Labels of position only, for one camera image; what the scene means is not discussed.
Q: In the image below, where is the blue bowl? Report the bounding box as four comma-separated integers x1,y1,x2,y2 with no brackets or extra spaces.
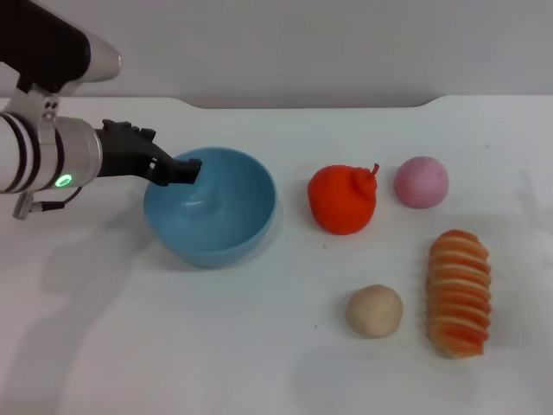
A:
143,146,277,268

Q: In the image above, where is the pink round bun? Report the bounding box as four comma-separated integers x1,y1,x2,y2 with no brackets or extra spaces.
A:
392,155,450,210

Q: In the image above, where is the beige round bun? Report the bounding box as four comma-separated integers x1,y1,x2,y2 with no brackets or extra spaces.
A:
345,284,404,340

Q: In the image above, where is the orange striped bread loaf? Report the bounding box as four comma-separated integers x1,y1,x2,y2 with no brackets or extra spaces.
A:
425,228,493,360

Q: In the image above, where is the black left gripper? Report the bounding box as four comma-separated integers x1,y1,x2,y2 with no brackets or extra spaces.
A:
94,118,204,187

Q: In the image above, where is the orange toy fruit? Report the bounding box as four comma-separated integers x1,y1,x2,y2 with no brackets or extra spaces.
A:
307,163,381,237

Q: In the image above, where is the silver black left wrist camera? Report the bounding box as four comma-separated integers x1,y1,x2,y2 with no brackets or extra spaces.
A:
0,0,123,94

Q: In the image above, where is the grey left arm cable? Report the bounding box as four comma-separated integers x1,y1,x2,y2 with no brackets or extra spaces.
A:
11,184,84,220

